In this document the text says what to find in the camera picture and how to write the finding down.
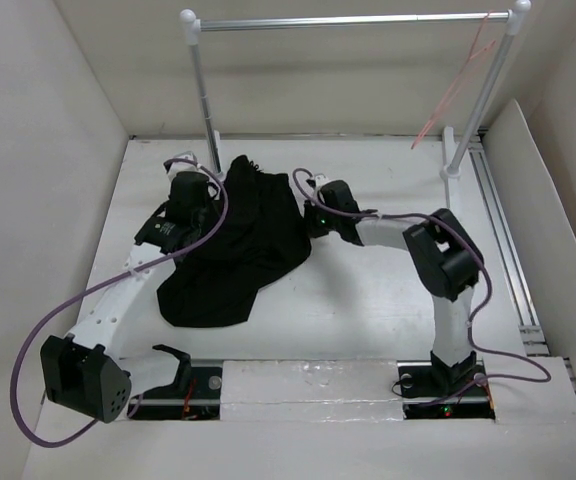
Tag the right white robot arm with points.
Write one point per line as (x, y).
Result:
(446, 261)

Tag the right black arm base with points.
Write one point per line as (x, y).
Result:
(424, 399)

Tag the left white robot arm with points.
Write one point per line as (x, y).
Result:
(88, 371)

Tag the black trousers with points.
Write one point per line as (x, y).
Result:
(262, 239)

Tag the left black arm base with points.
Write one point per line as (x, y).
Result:
(165, 403)

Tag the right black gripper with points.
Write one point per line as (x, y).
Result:
(310, 213)

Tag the white foam block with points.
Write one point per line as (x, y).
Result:
(340, 391)

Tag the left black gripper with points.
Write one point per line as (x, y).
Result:
(213, 216)

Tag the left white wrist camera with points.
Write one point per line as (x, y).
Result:
(179, 163)

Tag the white and silver clothes rack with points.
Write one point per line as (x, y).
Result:
(373, 79)

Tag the orange zip tie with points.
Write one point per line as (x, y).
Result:
(189, 411)

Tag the pink wire hanger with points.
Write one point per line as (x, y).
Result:
(475, 56)

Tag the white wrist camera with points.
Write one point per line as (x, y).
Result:
(179, 163)
(317, 181)

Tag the aluminium rail right side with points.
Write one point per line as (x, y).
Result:
(517, 287)

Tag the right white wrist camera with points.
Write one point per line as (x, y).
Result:
(317, 181)

